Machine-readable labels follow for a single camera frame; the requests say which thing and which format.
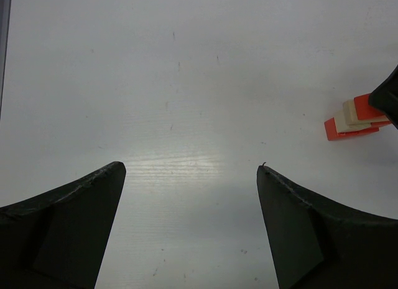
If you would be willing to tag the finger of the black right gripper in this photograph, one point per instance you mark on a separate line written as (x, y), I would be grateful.
(385, 97)

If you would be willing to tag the red cube white letter N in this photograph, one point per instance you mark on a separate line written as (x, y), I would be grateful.
(380, 124)

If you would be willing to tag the natural wood cube red N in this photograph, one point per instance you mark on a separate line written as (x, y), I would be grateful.
(343, 127)

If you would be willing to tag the red cube white pattern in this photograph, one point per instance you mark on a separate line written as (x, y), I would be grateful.
(333, 135)

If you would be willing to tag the aluminium table edge rail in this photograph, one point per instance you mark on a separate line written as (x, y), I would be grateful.
(5, 14)

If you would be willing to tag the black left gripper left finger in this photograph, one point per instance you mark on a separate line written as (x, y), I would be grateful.
(58, 239)

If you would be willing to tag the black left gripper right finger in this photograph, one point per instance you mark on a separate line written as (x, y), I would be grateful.
(319, 243)

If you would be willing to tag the long natural wood block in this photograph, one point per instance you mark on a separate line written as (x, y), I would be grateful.
(351, 116)

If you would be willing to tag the plain red wood block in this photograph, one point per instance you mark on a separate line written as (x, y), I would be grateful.
(365, 112)

